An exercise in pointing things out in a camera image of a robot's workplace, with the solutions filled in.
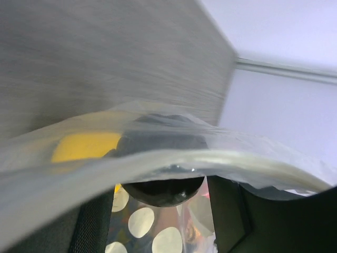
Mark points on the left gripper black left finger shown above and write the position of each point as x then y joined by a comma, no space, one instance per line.
83,229

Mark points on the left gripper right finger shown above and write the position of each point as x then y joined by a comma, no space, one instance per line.
270,220

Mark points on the clear zip top bag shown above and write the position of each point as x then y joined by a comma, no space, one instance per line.
36,191

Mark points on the fake orange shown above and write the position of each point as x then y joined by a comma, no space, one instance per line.
85,146

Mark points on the fake dark plum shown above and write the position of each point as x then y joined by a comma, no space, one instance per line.
161,193

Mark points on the right aluminium frame post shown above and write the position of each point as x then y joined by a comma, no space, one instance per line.
286,71

